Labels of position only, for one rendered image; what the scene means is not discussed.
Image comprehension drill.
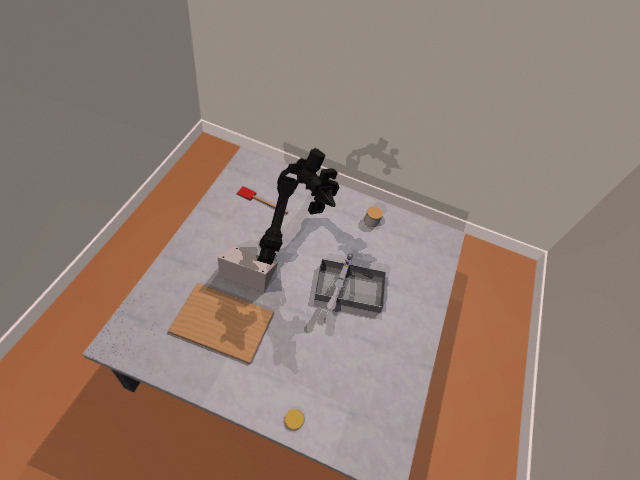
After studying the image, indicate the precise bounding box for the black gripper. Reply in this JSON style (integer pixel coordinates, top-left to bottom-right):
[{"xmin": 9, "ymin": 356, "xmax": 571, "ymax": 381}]
[{"xmin": 305, "ymin": 168, "xmax": 338, "ymax": 215}]

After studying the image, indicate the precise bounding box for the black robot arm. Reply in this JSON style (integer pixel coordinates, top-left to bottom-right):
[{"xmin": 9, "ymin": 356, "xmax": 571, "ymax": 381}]
[{"xmin": 257, "ymin": 148, "xmax": 325, "ymax": 265}]

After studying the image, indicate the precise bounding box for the red mallet with wooden handle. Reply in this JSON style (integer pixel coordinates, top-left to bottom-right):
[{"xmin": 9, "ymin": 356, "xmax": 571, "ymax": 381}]
[{"xmin": 237, "ymin": 187, "xmax": 276, "ymax": 208}]

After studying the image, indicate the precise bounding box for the wooden board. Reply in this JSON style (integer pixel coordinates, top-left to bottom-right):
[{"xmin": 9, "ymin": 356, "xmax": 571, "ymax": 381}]
[{"xmin": 168, "ymin": 283, "xmax": 274, "ymax": 364}]

